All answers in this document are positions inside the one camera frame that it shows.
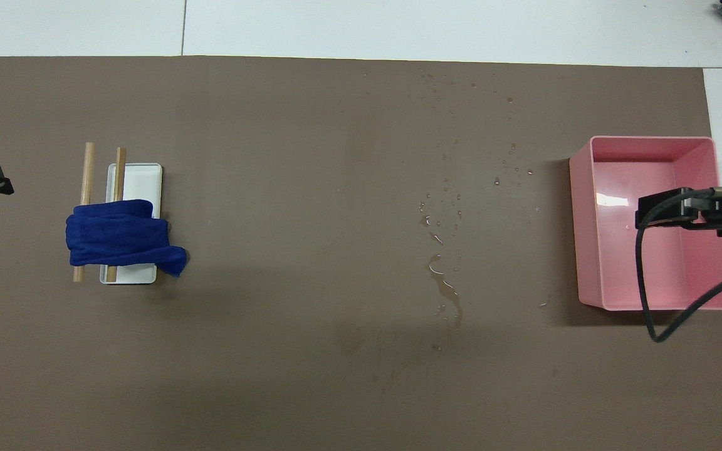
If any blue towel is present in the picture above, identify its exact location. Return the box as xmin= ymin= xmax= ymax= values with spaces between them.
xmin=65 ymin=199 xmax=189 ymax=278

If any pink plastic bin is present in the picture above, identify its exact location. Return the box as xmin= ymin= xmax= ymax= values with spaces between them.
xmin=569 ymin=135 xmax=722 ymax=312

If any brown table mat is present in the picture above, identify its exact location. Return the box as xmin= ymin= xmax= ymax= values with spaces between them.
xmin=0 ymin=55 xmax=722 ymax=451

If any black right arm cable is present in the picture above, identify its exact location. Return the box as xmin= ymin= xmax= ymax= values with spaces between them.
xmin=634 ymin=187 xmax=722 ymax=343

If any wooden rack rod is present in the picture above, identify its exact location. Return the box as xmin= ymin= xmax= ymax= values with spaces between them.
xmin=73 ymin=142 xmax=95 ymax=283
xmin=106 ymin=147 xmax=127 ymax=283

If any white towel rack base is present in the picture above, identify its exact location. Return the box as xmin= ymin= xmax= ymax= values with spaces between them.
xmin=100 ymin=163 xmax=163 ymax=285

